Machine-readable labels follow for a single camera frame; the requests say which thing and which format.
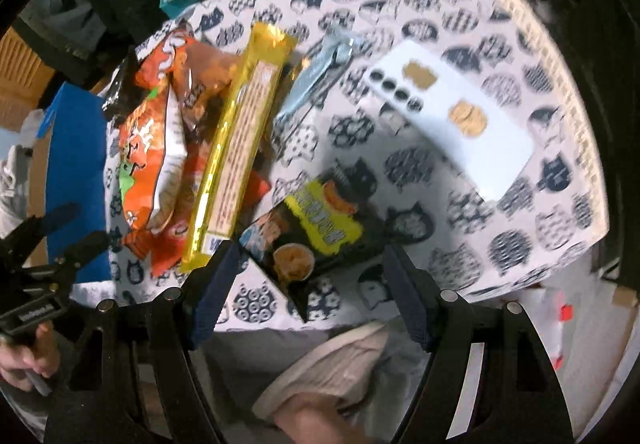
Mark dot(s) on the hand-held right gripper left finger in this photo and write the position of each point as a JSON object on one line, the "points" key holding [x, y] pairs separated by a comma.
{"points": [[212, 296]]}

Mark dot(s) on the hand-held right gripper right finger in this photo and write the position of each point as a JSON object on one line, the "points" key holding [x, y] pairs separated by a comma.
{"points": [[407, 299]]}

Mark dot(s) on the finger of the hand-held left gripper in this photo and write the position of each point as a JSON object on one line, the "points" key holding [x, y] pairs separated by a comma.
{"points": [[85, 249], [50, 224]]}

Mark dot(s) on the blue cardboard box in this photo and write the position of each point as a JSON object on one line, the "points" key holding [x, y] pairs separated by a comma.
{"points": [[75, 164]]}

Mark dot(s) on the orange white snack bag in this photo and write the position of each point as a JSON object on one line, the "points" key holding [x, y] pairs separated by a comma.
{"points": [[145, 159]]}

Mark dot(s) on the black yellow-label snack bag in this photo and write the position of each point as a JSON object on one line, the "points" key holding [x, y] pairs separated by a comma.
{"points": [[320, 224]]}

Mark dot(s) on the long yellow snack packet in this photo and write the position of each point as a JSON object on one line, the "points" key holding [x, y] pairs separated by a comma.
{"points": [[235, 139]]}

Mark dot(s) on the orange brown snack bag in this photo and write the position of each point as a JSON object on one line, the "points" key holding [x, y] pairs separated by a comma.
{"points": [[190, 74]]}

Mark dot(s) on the silver foil snack packet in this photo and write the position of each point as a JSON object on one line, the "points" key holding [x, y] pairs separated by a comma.
{"points": [[310, 79]]}

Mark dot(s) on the person's left hand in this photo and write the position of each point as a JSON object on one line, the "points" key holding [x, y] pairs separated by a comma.
{"points": [[22, 366]]}

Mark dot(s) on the white crumpled cloth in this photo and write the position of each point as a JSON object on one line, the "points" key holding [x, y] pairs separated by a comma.
{"points": [[12, 184]]}

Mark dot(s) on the beige shoe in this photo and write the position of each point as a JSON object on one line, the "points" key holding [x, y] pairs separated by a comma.
{"points": [[325, 369]]}

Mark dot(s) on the white red-print plastic bag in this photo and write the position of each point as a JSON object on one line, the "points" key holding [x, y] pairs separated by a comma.
{"points": [[547, 324]]}

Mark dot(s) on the person's leg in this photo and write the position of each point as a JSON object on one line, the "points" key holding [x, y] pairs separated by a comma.
{"points": [[320, 424]]}

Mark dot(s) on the wooden slatted cabinet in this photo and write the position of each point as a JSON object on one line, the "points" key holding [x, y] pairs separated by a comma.
{"points": [[20, 74]]}

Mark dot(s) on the white smartphone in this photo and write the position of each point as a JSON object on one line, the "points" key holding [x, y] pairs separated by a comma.
{"points": [[450, 134]]}

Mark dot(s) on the grey printed shirt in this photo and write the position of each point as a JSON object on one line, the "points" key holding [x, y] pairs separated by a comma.
{"points": [[55, 14]]}

